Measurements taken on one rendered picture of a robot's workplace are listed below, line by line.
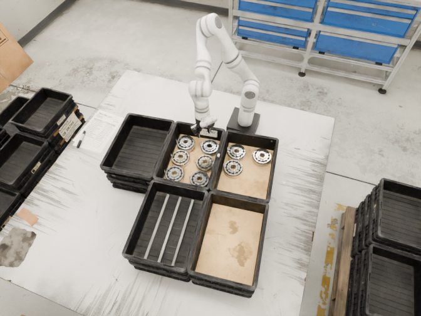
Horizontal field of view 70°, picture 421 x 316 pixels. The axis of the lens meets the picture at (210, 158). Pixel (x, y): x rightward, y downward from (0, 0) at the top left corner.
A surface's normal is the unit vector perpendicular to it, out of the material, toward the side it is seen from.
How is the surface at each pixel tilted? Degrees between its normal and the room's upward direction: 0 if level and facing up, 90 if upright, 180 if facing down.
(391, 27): 90
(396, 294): 0
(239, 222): 0
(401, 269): 0
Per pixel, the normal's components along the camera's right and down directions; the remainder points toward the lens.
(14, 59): 0.88, 0.10
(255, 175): -0.03, -0.56
